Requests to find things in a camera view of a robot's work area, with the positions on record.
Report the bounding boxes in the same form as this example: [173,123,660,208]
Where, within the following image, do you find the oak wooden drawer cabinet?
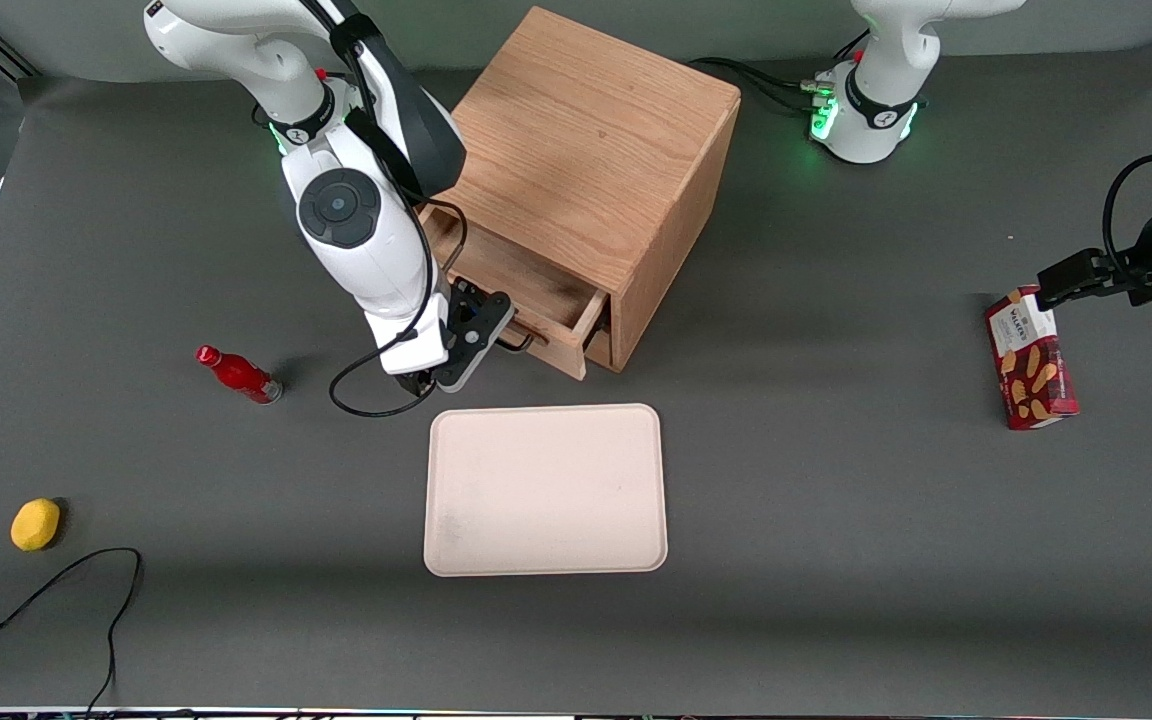
[420,6,743,373]

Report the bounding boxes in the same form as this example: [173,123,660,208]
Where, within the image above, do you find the red tartan shortbread box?
[984,285,1080,432]

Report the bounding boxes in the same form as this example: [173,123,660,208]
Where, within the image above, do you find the cream rectangular plastic tray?
[423,403,669,578]

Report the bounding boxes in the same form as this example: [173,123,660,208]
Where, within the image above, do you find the red plastic bottle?
[195,345,284,406]

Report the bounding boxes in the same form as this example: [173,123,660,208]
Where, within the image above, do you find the yellow lemon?
[10,498,62,553]

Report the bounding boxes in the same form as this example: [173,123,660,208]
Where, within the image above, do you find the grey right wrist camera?
[433,280,517,393]

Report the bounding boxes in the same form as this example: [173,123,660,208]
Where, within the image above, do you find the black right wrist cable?
[329,198,469,418]

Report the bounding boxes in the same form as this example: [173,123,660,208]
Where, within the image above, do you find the thin black table cable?
[0,547,143,716]

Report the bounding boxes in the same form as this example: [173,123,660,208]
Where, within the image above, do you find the thick black base cable bundle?
[686,56,832,113]

